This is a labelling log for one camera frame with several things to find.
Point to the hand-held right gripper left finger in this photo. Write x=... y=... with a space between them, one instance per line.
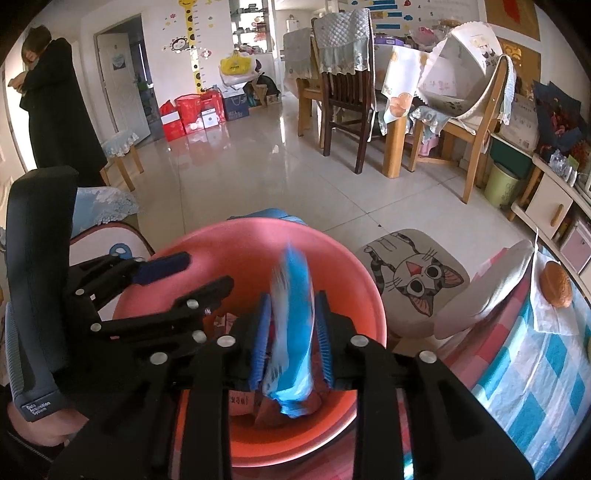
x=258 y=344

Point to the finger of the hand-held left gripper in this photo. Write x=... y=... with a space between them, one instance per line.
x=164 y=267
x=184 y=309

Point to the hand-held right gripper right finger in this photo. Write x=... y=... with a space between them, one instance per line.
x=324 y=344

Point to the white blue packet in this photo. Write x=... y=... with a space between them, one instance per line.
x=293 y=323

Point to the pink plastic basin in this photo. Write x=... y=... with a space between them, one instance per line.
x=295 y=438

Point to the person's left hand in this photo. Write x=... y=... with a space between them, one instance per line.
x=51 y=427

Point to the white printed chair cover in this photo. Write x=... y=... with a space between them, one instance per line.
x=108 y=242

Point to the blue lace stool cover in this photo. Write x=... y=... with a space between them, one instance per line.
x=104 y=205

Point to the cat print stool cushion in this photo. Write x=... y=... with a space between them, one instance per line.
x=415 y=277

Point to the small wooden stool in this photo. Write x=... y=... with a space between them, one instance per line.
x=121 y=147

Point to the red gift bags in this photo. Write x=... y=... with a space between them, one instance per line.
x=191 y=113

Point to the pink white chair cushion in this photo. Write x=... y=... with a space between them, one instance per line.
x=485 y=295

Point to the blue box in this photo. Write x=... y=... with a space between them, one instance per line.
x=236 y=108

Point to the white door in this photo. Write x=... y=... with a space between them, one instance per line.
x=121 y=87

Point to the yellow bag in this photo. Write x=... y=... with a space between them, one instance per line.
x=236 y=64

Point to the giraffe height chart sticker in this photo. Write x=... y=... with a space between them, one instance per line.
x=194 y=46

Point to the white paper tissue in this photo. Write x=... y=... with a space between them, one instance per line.
x=549 y=318

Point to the green waste bin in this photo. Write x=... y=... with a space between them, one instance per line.
x=501 y=184

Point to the orange red round fruit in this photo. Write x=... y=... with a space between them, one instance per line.
x=556 y=284

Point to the dark wooden chair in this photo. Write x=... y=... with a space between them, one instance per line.
x=344 y=92

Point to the light wooden chair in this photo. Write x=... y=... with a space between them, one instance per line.
x=480 y=120

